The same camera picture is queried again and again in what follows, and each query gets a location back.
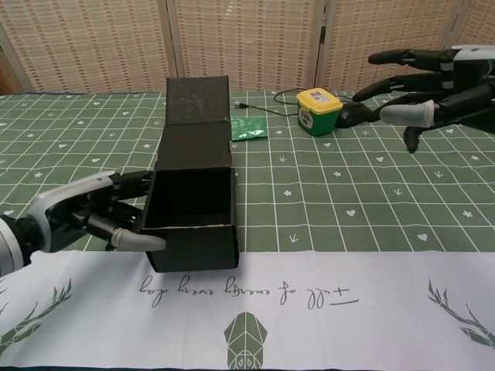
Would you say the black paper box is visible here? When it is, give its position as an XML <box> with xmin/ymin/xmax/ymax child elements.
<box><xmin>138</xmin><ymin>76</ymin><xmax>240</xmax><ymax>274</ymax></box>

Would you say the black mouse cable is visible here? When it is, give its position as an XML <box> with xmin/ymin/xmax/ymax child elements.
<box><xmin>234</xmin><ymin>89</ymin><xmax>360</xmax><ymax>117</ymax></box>

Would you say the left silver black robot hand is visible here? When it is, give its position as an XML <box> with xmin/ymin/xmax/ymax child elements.
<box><xmin>29</xmin><ymin>171</ymin><xmax>168</xmax><ymax>254</ymax></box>

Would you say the green tea sachet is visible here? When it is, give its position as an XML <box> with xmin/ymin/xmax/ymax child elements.
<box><xmin>230</xmin><ymin>117</ymin><xmax>268</xmax><ymax>141</ymax></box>

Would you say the green grid tablecloth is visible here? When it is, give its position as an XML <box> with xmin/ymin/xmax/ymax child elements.
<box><xmin>0</xmin><ymin>88</ymin><xmax>495</xmax><ymax>368</ymax></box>

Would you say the bamboo folding screen panel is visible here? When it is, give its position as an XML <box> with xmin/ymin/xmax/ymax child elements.
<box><xmin>428</xmin><ymin>0</ymin><xmax>495</xmax><ymax>92</ymax></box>
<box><xmin>315</xmin><ymin>0</ymin><xmax>475</xmax><ymax>92</ymax></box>
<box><xmin>0</xmin><ymin>0</ymin><xmax>185</xmax><ymax>94</ymax></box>
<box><xmin>166</xmin><ymin>0</ymin><xmax>329</xmax><ymax>93</ymax></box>

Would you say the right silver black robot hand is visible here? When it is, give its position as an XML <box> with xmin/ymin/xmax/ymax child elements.
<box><xmin>353</xmin><ymin>45</ymin><xmax>495</xmax><ymax>154</ymax></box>

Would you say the black computer mouse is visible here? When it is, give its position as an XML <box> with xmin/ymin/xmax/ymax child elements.
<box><xmin>335</xmin><ymin>102</ymin><xmax>382</xmax><ymax>129</ymax></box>

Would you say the yellow lid green container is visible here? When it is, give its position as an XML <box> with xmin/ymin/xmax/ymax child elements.
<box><xmin>295</xmin><ymin>87</ymin><xmax>343</xmax><ymax>137</ymax></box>

